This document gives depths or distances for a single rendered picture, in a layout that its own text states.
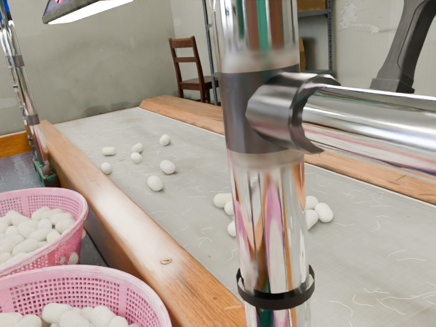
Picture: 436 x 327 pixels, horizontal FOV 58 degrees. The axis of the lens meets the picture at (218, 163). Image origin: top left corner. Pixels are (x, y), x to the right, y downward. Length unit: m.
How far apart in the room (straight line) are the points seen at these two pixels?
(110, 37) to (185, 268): 4.75
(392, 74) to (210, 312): 0.70
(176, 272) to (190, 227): 0.14
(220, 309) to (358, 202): 0.28
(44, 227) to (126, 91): 4.56
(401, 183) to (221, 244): 0.26
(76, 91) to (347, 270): 4.68
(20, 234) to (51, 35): 4.36
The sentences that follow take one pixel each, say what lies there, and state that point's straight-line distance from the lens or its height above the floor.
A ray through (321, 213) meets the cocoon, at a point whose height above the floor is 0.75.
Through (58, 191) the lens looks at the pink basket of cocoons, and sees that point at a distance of 0.67.
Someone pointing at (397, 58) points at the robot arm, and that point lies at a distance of 0.94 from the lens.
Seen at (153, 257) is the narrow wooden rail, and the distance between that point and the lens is 0.43.
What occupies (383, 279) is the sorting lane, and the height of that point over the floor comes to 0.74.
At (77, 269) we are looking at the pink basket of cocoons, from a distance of 0.44.
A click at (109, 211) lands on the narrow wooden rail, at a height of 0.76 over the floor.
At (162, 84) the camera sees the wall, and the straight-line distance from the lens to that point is 5.31.
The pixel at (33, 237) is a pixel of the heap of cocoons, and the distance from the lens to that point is 0.60.
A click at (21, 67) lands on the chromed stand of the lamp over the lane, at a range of 0.91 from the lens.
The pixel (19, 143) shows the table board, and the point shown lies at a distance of 1.38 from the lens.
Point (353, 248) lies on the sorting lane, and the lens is 0.46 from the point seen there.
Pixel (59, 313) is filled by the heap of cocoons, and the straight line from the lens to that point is 0.43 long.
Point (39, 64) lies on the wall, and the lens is 4.89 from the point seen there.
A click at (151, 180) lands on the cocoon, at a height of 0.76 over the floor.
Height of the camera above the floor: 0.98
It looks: 19 degrees down
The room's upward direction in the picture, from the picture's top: 7 degrees counter-clockwise
